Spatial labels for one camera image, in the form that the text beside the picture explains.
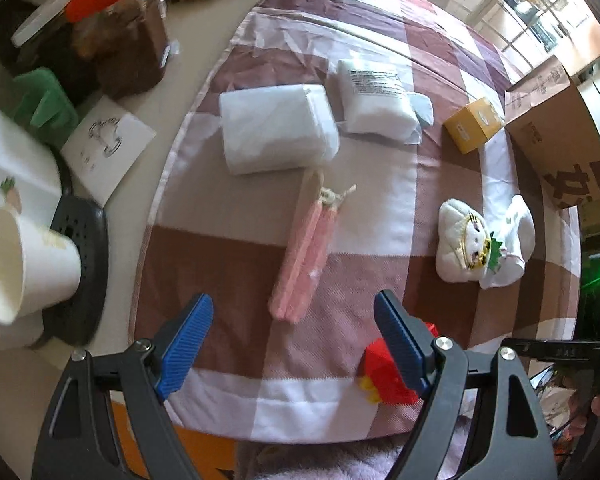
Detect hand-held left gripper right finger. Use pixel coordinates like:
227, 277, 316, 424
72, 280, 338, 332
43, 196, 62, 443
373, 289, 559, 480

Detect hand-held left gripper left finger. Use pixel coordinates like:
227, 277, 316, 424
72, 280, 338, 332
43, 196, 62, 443
31, 292, 215, 480

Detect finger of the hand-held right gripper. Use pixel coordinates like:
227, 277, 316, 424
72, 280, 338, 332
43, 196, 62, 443
500, 337, 600, 362

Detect white character socks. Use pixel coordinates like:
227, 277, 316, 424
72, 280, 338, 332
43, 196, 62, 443
434, 194, 537, 291

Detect pink stick pack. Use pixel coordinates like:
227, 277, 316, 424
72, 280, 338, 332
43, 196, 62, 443
268, 169, 357, 324

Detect brown cardboard box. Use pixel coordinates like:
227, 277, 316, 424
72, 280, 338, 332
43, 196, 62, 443
504, 54, 600, 212

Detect yellow carton box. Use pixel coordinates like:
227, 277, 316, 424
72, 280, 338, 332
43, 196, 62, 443
443, 97, 507, 154

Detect white tissue pack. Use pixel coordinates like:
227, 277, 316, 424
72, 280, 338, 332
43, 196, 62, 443
218, 83, 341, 177

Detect zip bag of cotton pads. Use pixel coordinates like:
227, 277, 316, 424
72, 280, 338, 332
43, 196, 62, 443
336, 58, 424, 144

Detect red toy block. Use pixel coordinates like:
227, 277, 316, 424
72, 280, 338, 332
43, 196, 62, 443
357, 321, 439, 407

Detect brown white checkered cloth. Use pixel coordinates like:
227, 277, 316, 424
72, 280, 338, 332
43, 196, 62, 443
129, 0, 582, 445

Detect white paper cup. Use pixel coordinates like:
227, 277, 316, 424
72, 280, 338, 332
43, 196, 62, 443
0, 206, 84, 325

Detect white card with drawing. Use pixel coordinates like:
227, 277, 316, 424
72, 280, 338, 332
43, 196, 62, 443
59, 96, 158, 207

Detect light blue small piece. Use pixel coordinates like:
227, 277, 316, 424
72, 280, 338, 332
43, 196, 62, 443
409, 93, 435, 132

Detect green plastic piece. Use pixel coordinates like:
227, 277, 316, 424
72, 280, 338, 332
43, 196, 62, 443
12, 66, 80, 142

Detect red lid snack jar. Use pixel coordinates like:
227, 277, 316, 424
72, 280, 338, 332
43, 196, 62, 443
64, 0, 172, 99

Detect white lid jar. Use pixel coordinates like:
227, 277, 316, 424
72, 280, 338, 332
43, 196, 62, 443
0, 0, 98, 107

